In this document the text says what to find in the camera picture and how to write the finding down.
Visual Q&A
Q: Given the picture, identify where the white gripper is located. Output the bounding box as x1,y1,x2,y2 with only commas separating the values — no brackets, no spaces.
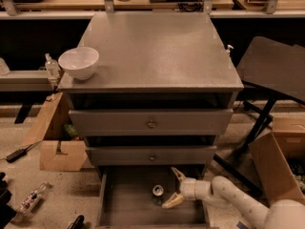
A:
162,167,212,209

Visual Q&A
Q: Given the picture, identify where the green soda can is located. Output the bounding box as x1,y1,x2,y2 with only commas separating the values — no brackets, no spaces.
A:
152,184,164,206

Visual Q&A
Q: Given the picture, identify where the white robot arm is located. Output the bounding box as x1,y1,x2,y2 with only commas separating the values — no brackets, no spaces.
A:
162,167,305,229

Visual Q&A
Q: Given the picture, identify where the grey middle drawer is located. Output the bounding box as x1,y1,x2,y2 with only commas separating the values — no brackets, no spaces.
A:
86,146,216,166

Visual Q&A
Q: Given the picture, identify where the grey open bottom drawer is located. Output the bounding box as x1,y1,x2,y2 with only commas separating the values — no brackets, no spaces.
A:
96,165,210,229

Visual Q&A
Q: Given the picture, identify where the grey top drawer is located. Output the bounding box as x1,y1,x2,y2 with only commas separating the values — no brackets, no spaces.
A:
69,109,233,136

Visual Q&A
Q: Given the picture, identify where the grey drawer cabinet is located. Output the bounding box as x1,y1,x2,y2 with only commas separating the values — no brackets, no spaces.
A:
57,10,245,229

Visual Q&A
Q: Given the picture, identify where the cardboard box right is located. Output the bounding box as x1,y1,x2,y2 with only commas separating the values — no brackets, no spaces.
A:
249,117,305,204

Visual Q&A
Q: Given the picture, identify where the cardboard box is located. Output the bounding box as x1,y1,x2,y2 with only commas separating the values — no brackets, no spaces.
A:
22,93,91,172
249,117,305,204

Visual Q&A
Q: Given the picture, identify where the cardboard box left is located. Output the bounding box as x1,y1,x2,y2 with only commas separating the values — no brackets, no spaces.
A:
22,93,91,172

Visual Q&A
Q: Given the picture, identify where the white pump bottle right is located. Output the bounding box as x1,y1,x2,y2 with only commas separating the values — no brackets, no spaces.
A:
226,44,234,56

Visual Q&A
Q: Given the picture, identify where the black folding side table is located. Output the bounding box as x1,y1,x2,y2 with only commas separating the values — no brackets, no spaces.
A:
213,36,305,198

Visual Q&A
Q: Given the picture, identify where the plastic bottle on floor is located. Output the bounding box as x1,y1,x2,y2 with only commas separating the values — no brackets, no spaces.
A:
17,182,51,216

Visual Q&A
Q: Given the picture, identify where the white ceramic bowl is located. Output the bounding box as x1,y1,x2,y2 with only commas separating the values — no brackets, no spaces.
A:
58,47,99,80

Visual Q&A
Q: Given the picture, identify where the black power adapter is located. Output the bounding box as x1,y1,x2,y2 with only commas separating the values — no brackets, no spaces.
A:
6,149,27,163

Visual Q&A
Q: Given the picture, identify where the clear sanitizer bottle left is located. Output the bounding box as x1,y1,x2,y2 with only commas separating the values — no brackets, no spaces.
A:
45,53,60,78

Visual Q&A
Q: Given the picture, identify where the black object bottom left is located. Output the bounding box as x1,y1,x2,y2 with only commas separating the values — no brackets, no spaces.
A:
0,172,16,229

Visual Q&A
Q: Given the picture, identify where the wooden workbench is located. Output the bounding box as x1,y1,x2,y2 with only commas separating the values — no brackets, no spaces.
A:
15,0,305,18

